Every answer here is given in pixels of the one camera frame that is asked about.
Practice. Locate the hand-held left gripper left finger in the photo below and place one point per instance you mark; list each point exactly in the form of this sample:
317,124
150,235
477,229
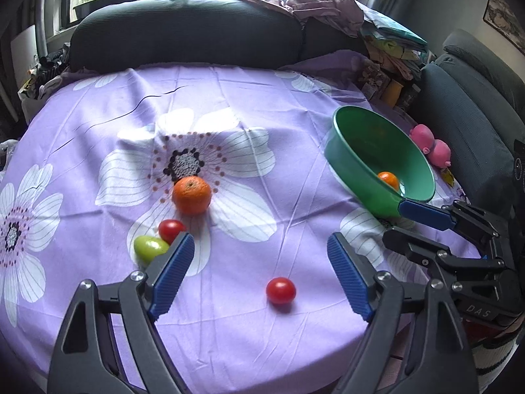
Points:
174,271

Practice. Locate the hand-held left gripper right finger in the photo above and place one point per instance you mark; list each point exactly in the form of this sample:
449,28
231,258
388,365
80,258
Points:
348,271

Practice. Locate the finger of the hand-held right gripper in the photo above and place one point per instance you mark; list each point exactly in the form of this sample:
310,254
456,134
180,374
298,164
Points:
426,215
414,244

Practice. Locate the green tomato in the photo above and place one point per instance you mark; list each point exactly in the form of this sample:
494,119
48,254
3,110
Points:
147,248

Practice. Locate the red cherry tomato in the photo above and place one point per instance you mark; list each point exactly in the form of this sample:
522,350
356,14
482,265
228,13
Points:
170,230
281,290

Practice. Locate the small orange mandarin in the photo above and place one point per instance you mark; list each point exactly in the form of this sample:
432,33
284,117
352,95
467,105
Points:
387,180

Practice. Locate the large orange mandarin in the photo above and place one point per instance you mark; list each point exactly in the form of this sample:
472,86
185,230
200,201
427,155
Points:
192,195

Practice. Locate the green plastic bowl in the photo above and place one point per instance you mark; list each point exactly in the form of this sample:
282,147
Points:
369,143

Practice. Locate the yellow paper tag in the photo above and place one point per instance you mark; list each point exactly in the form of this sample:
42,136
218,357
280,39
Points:
448,176

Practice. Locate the pink plush pig toy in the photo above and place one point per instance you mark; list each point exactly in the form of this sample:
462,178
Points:
434,147

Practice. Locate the dark grey armchair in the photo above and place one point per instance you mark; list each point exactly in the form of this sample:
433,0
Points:
463,131

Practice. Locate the dark jar with lid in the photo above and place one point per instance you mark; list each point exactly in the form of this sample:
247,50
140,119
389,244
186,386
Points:
410,96

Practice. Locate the purple floral cloth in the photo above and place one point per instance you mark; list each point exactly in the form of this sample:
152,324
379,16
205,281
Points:
266,131

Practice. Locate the stack of folded clothes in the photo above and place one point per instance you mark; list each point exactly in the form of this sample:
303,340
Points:
393,45

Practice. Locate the mauve crumpled garment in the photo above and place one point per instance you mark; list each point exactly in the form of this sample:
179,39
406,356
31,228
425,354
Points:
324,8

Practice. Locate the dark grey sofa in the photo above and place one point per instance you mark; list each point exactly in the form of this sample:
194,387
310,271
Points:
184,33

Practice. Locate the dark clutter pile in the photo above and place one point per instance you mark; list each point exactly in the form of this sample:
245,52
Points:
45,69

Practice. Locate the white flat panel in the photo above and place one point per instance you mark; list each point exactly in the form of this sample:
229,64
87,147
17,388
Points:
24,53

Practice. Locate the framed wall picture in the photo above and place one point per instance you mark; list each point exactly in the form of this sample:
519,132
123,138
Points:
506,16

